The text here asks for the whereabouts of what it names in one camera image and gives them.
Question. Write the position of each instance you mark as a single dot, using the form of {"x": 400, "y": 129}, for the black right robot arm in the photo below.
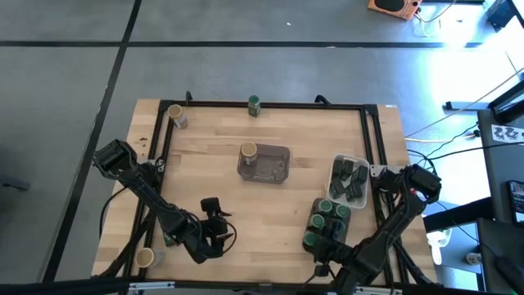
{"x": 393, "y": 229}

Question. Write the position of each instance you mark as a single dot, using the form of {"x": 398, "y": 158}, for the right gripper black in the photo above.
{"x": 329, "y": 252}

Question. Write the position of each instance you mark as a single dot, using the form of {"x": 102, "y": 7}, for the silver metal bracket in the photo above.
{"x": 378, "y": 291}
{"x": 151, "y": 286}

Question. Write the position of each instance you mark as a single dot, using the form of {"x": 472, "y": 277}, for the beige cup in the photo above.
{"x": 174, "y": 111}
{"x": 145, "y": 258}

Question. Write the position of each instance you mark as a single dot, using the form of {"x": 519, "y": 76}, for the black desk leg beam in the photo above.
{"x": 458, "y": 214}

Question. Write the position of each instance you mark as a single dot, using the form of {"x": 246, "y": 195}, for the black floor stand bar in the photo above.
{"x": 466, "y": 105}

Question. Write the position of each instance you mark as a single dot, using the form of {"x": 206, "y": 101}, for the gold-lidded glass seasoning jar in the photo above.
{"x": 249, "y": 149}

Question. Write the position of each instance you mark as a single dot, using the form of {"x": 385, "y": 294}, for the white plastic bin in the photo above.
{"x": 348, "y": 156}

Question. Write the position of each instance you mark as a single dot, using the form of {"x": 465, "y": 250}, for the black frame hook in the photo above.
{"x": 322, "y": 99}
{"x": 188, "y": 97}

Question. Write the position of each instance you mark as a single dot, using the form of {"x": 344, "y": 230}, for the black monitor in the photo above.
{"x": 509, "y": 107}

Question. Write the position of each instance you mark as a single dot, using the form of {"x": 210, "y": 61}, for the black smartphone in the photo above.
{"x": 516, "y": 205}

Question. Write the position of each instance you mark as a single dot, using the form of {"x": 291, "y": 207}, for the white sheet black marks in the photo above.
{"x": 507, "y": 134}

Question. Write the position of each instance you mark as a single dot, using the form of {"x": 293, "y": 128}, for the dark chair base leg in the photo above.
{"x": 14, "y": 183}

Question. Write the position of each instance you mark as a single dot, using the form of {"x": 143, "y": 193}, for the black aluminium table frame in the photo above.
{"x": 294, "y": 105}

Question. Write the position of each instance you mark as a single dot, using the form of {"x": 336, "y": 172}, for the dark blue box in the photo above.
{"x": 499, "y": 12}

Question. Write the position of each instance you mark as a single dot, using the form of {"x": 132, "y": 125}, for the white plastic device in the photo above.
{"x": 438, "y": 241}

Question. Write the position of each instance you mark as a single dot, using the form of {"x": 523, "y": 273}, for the orange box with black disc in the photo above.
{"x": 403, "y": 12}

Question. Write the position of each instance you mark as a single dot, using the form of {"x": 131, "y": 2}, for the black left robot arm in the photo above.
{"x": 151, "y": 201}

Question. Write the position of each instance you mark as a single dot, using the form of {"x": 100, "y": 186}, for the grey translucent plastic bin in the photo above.
{"x": 272, "y": 166}
{"x": 348, "y": 229}

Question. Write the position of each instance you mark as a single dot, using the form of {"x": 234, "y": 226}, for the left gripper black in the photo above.
{"x": 206, "y": 239}

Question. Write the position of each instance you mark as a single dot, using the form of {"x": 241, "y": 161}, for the white power plug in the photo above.
{"x": 474, "y": 258}

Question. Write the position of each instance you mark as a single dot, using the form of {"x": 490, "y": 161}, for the dark grey desk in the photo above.
{"x": 497, "y": 172}
{"x": 491, "y": 246}

